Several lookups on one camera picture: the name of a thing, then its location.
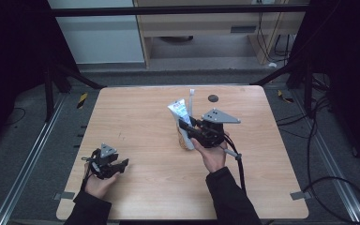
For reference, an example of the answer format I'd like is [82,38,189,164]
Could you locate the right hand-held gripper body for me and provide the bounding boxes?
[189,108,242,149]

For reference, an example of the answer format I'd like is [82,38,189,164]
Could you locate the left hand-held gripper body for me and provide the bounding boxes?
[88,142,120,180]

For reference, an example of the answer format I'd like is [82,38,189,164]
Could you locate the white toothpaste tube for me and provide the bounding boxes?
[167,97,197,151]

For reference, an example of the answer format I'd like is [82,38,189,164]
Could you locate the person's left hand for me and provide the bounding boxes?
[82,162,122,200]

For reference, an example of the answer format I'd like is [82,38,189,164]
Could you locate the person's right hand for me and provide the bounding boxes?
[191,130,231,174]

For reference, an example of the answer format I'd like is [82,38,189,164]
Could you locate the yellow and black floor tape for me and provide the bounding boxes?
[76,91,89,110]
[277,89,294,105]

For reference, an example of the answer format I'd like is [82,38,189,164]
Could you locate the black metal stand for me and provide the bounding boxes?
[42,61,106,124]
[248,55,314,119]

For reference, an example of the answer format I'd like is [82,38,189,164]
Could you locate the wooden desk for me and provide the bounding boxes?
[133,0,310,68]

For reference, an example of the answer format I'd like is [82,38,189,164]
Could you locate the white cabinet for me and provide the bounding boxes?
[47,0,145,66]

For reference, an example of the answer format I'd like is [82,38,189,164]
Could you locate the black curtain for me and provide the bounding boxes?
[289,0,360,176]
[0,0,79,158]

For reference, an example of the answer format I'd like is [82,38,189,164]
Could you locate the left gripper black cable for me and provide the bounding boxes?
[80,155,97,192]

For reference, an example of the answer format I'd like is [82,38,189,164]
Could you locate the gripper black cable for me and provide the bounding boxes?
[222,135,248,195]
[80,155,97,192]

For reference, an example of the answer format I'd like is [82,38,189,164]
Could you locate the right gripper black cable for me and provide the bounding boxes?
[222,135,248,195]

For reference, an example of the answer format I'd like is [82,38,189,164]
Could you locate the grey metal table bracket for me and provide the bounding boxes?
[52,191,76,202]
[289,190,313,202]

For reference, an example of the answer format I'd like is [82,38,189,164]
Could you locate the aluminium floor rail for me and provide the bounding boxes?
[290,89,360,225]
[0,93,68,225]

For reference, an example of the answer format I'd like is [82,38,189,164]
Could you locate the thin black floor cable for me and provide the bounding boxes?
[3,107,27,127]

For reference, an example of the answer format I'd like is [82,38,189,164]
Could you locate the black cables under desk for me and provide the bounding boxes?
[255,11,293,64]

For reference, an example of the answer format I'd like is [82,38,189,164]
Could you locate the black floor cable bundle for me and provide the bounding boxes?
[274,93,333,163]

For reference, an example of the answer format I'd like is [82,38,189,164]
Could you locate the black horizontal frame bar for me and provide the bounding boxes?
[49,4,309,18]

